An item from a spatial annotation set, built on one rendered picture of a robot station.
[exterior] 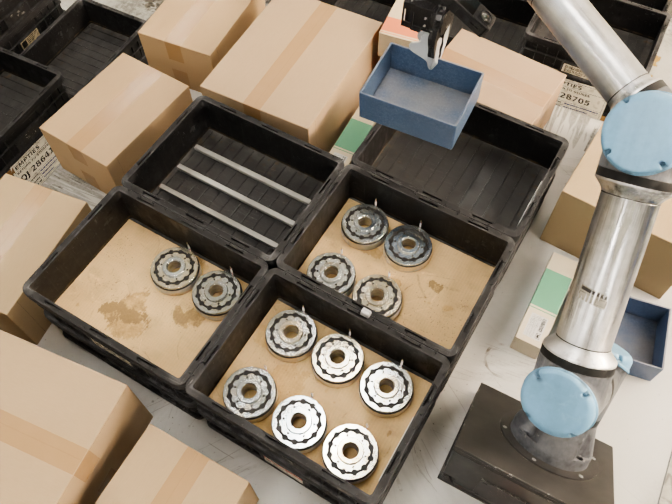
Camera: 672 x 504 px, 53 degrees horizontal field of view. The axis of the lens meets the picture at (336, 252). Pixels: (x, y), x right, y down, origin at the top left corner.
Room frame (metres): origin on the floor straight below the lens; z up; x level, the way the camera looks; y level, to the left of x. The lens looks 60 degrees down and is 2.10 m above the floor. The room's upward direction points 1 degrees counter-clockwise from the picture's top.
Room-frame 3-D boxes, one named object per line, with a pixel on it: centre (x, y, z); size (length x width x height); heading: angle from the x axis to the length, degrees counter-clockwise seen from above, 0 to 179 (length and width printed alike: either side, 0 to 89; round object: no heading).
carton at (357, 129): (1.11, -0.04, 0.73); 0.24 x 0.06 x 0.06; 152
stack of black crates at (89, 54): (1.79, 0.86, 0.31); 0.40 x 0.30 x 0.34; 151
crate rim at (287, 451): (0.43, 0.04, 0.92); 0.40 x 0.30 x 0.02; 58
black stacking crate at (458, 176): (0.94, -0.28, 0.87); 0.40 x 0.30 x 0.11; 58
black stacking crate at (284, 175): (0.89, 0.22, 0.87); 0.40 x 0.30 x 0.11; 58
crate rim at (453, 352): (0.68, -0.12, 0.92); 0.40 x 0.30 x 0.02; 58
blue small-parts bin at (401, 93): (0.94, -0.17, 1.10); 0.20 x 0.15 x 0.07; 62
